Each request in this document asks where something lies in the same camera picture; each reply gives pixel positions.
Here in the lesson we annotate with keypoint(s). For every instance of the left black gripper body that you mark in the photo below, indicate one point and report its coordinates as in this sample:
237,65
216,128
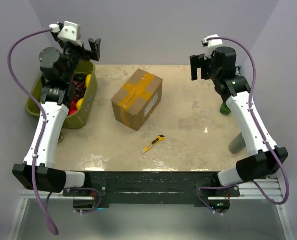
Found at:
79,54

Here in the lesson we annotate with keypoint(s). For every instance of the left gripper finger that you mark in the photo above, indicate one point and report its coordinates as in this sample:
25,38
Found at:
94,53
55,35

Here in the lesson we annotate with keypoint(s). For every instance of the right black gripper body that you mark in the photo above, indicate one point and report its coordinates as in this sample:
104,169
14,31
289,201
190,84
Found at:
207,66

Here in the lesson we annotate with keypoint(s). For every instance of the taped cardboard express box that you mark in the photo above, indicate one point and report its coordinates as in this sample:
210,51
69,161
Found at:
134,103

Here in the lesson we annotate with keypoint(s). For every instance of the yellow utility knife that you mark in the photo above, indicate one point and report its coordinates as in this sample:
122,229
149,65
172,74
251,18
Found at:
157,140

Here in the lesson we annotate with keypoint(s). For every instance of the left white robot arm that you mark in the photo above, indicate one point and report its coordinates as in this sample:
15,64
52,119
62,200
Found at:
58,68

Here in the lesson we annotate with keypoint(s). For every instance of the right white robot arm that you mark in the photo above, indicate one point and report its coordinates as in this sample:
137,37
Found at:
235,91

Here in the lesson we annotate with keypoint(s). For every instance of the yellow lemon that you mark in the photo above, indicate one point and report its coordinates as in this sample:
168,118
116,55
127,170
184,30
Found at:
88,80

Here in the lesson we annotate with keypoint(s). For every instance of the dark purple grape bunch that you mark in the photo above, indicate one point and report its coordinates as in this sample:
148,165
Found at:
79,82

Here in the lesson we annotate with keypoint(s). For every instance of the green glass bottle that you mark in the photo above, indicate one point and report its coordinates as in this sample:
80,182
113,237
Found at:
224,109

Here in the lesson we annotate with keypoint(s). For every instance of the orange fruit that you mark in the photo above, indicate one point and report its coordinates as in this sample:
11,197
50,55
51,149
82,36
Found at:
79,103

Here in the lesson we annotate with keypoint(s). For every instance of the red dragon fruit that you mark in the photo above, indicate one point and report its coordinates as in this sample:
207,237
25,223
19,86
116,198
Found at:
73,108

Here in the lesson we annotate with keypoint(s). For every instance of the olive green plastic basket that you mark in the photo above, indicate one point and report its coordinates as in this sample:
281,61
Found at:
84,105

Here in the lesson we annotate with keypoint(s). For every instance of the dark bottle behind basket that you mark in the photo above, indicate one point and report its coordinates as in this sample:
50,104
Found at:
61,138

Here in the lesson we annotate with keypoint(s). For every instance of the grey cylindrical bottle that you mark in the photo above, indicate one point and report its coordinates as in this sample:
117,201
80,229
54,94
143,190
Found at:
237,145

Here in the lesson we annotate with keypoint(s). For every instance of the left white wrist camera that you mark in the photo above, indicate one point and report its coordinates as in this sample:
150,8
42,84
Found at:
68,31

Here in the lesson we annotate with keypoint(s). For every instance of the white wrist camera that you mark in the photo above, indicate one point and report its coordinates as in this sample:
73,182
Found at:
68,31
211,45

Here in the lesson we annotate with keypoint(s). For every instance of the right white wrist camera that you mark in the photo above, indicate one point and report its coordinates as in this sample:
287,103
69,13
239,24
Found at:
211,45

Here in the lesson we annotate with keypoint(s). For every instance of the aluminium rail frame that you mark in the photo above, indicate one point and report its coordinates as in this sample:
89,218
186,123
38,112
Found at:
248,191

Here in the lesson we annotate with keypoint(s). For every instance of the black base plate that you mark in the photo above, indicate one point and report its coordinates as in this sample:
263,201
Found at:
105,188

